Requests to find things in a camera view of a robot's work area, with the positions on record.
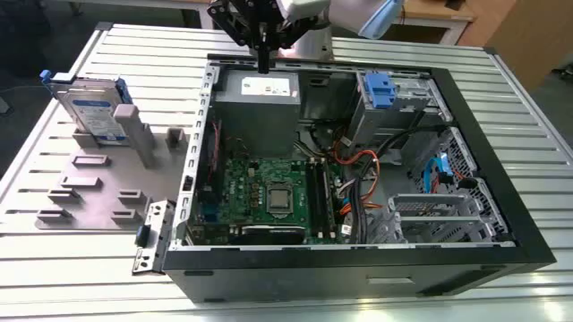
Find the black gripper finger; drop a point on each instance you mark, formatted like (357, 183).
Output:
(292, 37)
(229, 20)

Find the hard disk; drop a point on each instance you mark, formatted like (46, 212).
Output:
(97, 110)

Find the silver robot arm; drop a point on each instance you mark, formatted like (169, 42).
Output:
(313, 43)

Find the blue drive latch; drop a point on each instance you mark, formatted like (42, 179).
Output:
(381, 89)

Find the grey power supply unit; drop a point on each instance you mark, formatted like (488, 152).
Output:
(256, 124)

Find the metal optical drive cage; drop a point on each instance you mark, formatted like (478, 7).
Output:
(381, 124)

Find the green motherboard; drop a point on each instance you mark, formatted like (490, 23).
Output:
(242, 191)

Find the silver CPU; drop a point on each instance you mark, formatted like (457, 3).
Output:
(278, 199)

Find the wooden cabinet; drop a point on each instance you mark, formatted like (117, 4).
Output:
(528, 33)

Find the CPU socket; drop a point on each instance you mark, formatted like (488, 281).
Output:
(281, 214)

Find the grey parts rack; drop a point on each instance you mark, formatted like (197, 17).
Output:
(108, 181)

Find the black graphics card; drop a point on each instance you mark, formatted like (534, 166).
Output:
(269, 234)

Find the black PC case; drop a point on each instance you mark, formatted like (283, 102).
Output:
(313, 275)

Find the large silver wrist camera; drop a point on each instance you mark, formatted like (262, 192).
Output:
(300, 8)

